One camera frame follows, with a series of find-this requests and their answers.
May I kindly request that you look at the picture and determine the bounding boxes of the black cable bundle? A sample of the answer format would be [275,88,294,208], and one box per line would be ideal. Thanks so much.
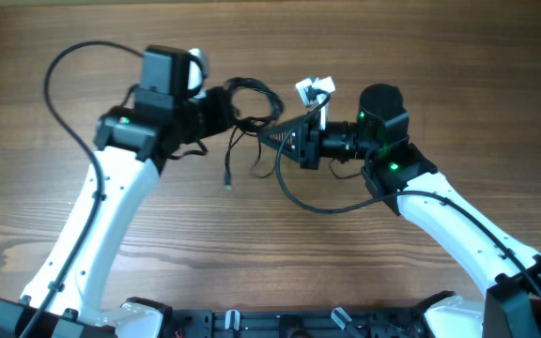
[223,76,285,191]

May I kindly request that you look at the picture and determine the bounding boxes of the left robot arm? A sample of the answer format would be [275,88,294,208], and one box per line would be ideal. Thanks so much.
[0,45,232,337]

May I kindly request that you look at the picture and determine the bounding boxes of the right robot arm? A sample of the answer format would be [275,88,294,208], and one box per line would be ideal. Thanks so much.
[258,83,541,337]

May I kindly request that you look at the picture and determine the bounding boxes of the left camera cable black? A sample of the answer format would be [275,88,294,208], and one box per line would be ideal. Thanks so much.
[0,39,221,310]

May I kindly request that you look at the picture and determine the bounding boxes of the camera cable black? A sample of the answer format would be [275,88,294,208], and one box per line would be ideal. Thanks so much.
[0,39,221,310]
[274,91,541,338]

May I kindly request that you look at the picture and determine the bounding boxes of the right camera cable black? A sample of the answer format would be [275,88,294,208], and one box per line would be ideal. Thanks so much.
[274,91,541,338]

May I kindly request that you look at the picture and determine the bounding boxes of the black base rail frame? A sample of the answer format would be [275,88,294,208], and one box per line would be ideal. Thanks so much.
[161,307,433,338]

